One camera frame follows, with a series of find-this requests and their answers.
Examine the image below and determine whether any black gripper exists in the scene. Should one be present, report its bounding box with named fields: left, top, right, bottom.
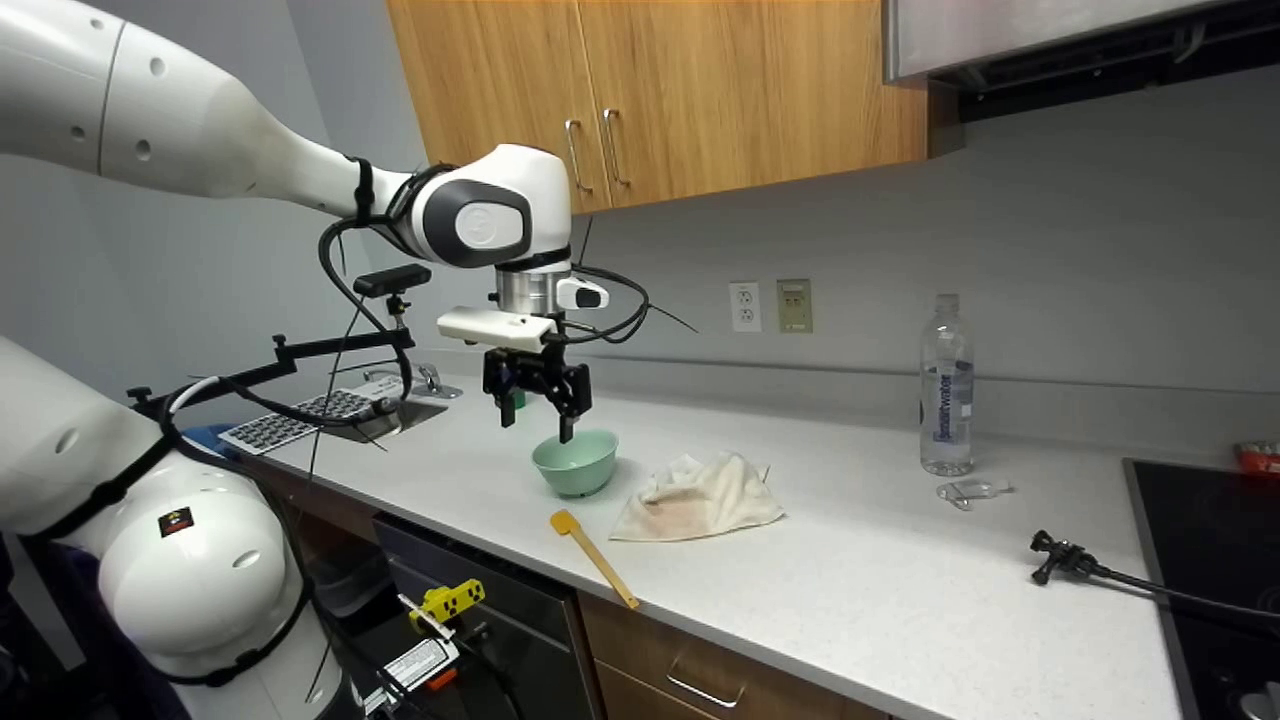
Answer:
left=479, top=338, right=594, bottom=448

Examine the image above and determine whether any light blue-green bowl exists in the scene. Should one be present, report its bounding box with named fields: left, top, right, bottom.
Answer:
left=529, top=426, right=623, bottom=504

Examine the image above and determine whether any cream stained cloth towel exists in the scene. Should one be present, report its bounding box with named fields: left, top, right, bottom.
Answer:
left=609, top=451, right=792, bottom=546

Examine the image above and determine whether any yellow hand tool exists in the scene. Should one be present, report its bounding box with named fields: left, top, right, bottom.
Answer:
left=416, top=574, right=490, bottom=624

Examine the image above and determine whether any black dishwasher front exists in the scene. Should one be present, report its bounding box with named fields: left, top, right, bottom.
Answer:
left=370, top=511, right=594, bottom=720

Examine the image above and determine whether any silver laptop with keyboard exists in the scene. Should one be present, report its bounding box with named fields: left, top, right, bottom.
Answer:
left=215, top=385, right=453, bottom=457

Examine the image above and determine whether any wooden base cabinet drawer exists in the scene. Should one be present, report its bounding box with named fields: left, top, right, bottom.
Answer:
left=577, top=594, right=856, bottom=720

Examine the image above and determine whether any white and red device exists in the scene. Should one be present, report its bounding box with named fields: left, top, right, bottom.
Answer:
left=374, top=634, right=469, bottom=708

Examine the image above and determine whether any clear plastic water bottle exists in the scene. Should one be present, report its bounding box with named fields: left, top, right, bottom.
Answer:
left=915, top=291, right=979, bottom=478

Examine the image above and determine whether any clear plastic wrapper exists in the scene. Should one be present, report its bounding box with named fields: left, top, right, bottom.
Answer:
left=933, top=471, right=1018, bottom=511

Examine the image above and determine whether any steel range hood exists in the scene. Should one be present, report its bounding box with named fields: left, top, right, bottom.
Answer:
left=884, top=0, right=1280, bottom=122

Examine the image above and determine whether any black glass stovetop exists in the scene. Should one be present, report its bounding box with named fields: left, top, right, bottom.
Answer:
left=1122, top=457, right=1280, bottom=720

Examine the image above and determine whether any small red object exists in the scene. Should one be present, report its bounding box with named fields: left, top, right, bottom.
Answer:
left=1232, top=436, right=1280, bottom=478

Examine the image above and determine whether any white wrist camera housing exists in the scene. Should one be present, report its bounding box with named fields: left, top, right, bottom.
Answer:
left=434, top=306, right=563, bottom=357

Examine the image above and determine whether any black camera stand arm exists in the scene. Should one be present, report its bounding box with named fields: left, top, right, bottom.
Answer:
left=123, top=258, right=434, bottom=423

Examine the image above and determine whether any white wall power outlet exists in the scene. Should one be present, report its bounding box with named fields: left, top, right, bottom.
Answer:
left=727, top=278, right=765, bottom=334

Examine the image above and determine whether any metal cabinet door handle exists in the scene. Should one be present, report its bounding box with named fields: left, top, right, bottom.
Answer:
left=559, top=117, right=594, bottom=200
left=594, top=105, right=635, bottom=193

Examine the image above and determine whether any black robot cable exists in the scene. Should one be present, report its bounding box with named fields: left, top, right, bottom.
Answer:
left=313, top=211, right=698, bottom=433

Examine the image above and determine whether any beige wall switch plate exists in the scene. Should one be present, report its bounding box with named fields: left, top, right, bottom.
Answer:
left=776, top=275, right=816, bottom=334

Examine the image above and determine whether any metal drawer handle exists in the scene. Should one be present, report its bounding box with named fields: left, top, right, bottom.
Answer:
left=663, top=670, right=748, bottom=711

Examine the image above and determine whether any wooden wall cabinet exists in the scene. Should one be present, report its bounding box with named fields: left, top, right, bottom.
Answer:
left=382, top=0, right=963, bottom=237

